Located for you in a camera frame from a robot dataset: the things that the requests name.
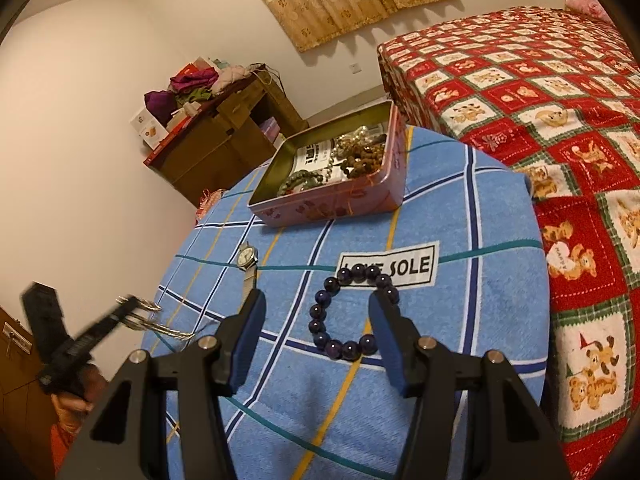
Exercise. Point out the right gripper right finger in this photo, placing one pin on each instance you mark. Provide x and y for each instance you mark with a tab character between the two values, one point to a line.
507	436

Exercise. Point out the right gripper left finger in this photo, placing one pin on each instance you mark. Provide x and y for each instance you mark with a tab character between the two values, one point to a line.
124	436

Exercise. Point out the silver wrist watch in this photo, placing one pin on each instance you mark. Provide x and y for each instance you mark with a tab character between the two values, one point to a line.
247	262

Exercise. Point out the person's left hand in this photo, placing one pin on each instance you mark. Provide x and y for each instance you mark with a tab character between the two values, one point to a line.
73	410

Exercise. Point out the clothes heap on floor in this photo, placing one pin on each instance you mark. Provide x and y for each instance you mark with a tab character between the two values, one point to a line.
207	201

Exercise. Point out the white product box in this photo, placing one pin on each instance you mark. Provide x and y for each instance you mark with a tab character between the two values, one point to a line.
150	130

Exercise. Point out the red flat box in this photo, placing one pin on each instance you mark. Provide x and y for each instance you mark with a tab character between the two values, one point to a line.
172	136

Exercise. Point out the brown wooden desk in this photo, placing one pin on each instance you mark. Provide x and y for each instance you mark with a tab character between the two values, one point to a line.
225	141

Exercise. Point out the pile of clothes on desk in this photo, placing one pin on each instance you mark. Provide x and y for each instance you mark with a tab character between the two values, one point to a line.
196	82

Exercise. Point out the pink metal tin box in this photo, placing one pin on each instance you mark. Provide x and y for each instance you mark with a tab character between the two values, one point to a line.
350	166

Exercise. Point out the white printed paper card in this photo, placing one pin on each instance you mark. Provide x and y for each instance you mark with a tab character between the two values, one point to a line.
322	157

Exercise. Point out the red patchwork bed quilt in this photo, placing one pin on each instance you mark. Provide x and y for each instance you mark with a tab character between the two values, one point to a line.
552	94

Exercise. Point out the pink pillow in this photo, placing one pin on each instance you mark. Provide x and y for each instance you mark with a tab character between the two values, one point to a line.
592	8

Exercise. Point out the white wall socket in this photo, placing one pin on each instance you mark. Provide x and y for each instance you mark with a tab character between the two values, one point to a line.
355	68

